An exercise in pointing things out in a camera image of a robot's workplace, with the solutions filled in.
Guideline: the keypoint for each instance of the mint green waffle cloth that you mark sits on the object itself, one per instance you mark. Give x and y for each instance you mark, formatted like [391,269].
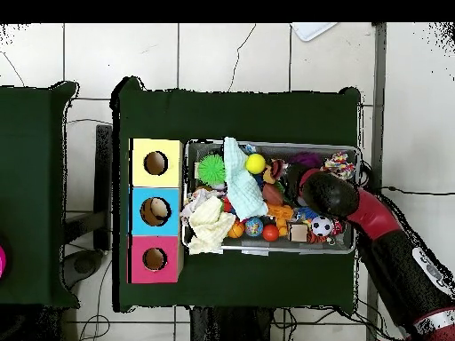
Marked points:
[243,188]

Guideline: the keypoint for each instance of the cream waffle cloth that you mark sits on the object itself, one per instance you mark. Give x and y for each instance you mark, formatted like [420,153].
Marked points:
[209,227]

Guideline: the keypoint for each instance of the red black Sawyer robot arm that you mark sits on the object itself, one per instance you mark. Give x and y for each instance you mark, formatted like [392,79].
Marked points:
[376,220]

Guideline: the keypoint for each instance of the clear mesh bin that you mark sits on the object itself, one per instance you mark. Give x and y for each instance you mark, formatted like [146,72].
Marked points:
[204,149]

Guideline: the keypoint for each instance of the wooden box with three holes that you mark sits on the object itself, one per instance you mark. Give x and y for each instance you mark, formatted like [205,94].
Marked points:
[156,181]

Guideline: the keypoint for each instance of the plain green spiky ball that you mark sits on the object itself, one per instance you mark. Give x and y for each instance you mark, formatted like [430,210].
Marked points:
[211,169]

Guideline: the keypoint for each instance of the smooth yellow ball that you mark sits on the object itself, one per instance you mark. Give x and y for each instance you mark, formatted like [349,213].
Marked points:
[255,163]

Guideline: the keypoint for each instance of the brown toy football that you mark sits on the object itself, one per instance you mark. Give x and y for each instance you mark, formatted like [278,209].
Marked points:
[273,193]

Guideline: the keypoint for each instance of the orange plastic toy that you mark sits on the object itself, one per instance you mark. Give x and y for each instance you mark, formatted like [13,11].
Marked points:
[280,211]

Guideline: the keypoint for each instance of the smooth orange ball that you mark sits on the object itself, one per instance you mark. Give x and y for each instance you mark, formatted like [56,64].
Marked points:
[270,232]

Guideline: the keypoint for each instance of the dark green tablecloth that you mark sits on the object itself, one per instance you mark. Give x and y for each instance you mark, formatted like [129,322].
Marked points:
[249,113]

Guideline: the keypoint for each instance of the purple spiky toy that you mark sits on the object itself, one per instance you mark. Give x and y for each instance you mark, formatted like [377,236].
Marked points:
[305,159]

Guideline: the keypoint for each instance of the small soccer ball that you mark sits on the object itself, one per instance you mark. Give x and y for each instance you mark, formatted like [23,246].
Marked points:
[322,226]

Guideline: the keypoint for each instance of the multicoloured patterned cloth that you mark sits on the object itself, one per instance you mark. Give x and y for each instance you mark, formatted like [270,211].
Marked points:
[339,165]

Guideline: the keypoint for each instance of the grey round base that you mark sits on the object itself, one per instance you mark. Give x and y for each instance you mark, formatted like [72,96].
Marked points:
[83,264]

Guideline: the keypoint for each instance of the white flat board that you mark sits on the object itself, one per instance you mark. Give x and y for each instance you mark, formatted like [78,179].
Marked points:
[312,30]

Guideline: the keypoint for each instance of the red round disc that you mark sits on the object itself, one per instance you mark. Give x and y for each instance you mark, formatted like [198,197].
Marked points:
[1,261]

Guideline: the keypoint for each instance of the grey metal rail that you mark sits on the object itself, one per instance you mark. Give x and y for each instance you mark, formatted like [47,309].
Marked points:
[378,71]

